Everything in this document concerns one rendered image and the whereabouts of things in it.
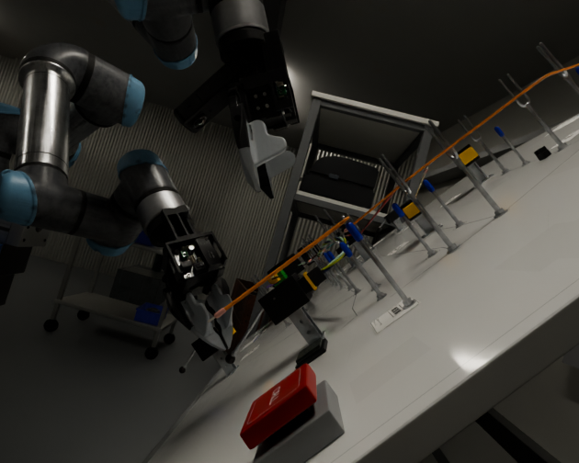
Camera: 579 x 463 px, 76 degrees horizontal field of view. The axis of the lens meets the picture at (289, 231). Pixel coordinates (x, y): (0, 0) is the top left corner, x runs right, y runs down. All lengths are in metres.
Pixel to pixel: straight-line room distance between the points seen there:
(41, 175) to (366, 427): 0.58
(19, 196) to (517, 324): 0.60
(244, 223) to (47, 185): 6.26
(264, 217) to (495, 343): 6.69
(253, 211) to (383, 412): 6.68
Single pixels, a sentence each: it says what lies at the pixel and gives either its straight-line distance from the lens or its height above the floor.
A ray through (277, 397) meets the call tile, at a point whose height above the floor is 1.11.
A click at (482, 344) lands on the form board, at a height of 1.18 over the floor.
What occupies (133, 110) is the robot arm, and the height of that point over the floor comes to 1.43.
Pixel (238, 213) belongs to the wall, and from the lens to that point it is 6.86.
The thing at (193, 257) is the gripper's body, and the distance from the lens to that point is 0.53.
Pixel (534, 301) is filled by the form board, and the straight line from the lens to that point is 0.25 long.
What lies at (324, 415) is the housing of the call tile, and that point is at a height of 1.12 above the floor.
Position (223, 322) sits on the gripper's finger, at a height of 1.09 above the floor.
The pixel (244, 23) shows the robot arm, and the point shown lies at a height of 1.47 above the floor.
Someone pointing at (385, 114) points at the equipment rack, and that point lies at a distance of 1.55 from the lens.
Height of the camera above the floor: 1.20
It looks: 4 degrees up
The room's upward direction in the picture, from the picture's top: 16 degrees clockwise
